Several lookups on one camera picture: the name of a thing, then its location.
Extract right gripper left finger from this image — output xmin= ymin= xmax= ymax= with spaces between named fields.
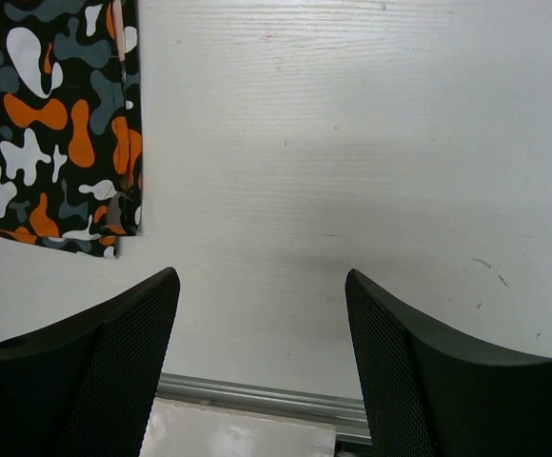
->
xmin=0 ymin=267 xmax=180 ymax=456

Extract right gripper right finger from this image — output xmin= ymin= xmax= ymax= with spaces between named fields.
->
xmin=345 ymin=269 xmax=552 ymax=456

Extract orange camouflage shorts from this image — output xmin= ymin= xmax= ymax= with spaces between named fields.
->
xmin=0 ymin=1 xmax=143 ymax=258

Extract aluminium front rail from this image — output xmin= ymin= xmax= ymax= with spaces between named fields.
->
xmin=156 ymin=374 xmax=371 ymax=446

